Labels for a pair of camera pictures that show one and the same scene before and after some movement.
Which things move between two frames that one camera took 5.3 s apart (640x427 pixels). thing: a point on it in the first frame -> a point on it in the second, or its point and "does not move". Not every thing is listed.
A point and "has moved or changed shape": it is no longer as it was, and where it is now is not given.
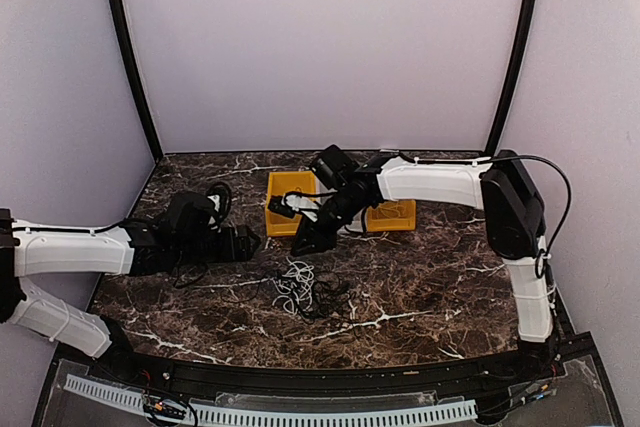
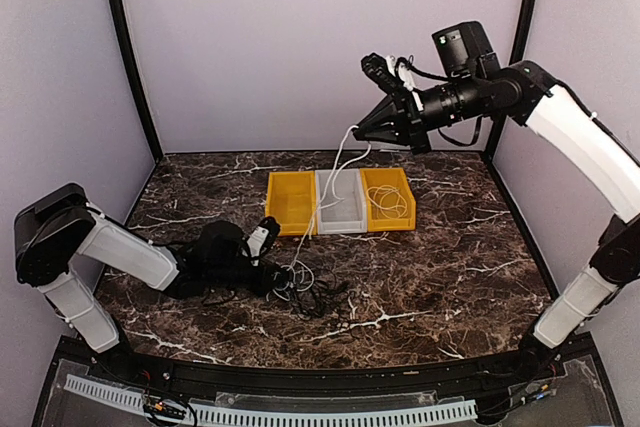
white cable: x=296 y=286 has moved or changed shape
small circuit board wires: x=164 y=412 does not move
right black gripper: x=323 y=240 -> x=404 y=108
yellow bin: x=280 y=183 does not move
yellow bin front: x=392 y=215 does not move
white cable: x=390 y=209 does not move
